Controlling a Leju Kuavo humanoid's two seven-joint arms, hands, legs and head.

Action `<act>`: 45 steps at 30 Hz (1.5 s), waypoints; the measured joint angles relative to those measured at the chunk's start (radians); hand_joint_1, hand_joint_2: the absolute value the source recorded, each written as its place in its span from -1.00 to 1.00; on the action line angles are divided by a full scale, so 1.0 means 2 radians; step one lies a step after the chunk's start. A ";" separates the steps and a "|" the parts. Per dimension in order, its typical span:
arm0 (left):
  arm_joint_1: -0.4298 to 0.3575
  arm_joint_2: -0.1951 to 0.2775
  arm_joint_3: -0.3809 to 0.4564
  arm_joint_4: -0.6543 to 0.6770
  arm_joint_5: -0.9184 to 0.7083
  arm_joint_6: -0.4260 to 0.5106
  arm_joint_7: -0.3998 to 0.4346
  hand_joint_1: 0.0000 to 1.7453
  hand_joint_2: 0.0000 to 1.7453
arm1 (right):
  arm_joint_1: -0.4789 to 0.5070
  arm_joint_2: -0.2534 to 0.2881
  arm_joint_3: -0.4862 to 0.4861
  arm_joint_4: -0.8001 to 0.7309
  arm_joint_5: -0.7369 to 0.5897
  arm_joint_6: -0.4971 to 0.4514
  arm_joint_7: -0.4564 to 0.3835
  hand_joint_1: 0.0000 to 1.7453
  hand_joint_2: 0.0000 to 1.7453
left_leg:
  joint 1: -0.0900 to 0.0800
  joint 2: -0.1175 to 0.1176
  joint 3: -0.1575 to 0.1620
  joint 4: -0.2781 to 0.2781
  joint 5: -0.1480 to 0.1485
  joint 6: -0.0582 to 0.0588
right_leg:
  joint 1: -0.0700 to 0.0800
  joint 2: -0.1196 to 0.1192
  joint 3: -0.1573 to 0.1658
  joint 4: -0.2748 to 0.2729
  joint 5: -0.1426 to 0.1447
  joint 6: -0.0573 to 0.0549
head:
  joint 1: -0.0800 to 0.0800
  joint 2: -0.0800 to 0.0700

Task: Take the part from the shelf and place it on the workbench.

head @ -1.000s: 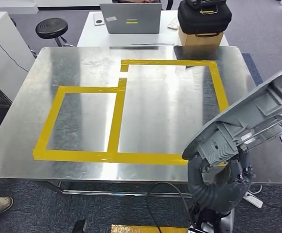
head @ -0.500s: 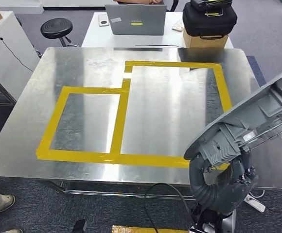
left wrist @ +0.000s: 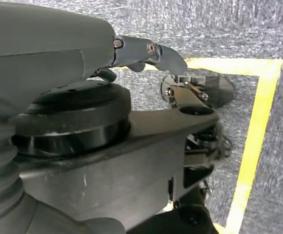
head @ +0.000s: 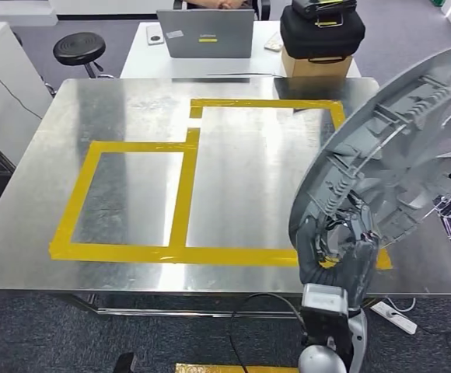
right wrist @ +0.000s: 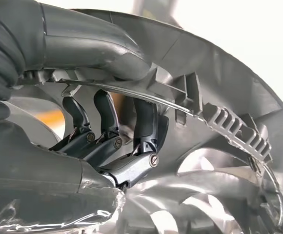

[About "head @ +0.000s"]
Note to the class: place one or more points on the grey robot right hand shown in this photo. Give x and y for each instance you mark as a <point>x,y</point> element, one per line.
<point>359,273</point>

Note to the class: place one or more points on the grey plastic wheel hubcap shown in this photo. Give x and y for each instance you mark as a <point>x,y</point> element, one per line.
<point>404,154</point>

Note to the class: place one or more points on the yellow workbench tape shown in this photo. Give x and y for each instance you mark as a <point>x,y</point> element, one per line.
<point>183,206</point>

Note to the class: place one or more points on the steel workbench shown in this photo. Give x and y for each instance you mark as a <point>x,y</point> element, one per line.
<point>54,206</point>

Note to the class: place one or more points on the white power strip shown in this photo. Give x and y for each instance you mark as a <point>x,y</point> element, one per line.
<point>394,317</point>

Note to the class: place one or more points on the yellow floor tape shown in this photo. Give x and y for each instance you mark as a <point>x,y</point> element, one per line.
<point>229,368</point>

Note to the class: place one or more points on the cardboard box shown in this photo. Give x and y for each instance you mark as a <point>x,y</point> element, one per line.
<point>315,68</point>

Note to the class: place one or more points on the large black carry case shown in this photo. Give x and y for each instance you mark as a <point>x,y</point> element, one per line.
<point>322,36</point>

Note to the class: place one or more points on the small black carry case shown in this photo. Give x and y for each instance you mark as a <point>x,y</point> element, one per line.
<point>322,6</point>

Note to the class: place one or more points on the green plastic crate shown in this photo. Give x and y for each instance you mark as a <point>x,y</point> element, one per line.
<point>436,2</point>

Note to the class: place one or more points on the grey laptop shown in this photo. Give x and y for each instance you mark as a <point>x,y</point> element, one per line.
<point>206,36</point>

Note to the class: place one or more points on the black robot left foot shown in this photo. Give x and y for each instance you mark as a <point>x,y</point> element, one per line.
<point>124,363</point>

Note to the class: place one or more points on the person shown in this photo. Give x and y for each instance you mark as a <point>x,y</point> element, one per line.
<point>221,4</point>

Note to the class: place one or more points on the white office desk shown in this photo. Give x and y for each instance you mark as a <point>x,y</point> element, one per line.
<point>143,62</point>

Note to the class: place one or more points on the white cabinet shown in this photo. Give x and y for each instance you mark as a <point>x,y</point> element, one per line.
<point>4,103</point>

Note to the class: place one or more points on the white wall counter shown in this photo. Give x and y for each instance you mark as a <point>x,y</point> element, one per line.
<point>15,13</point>

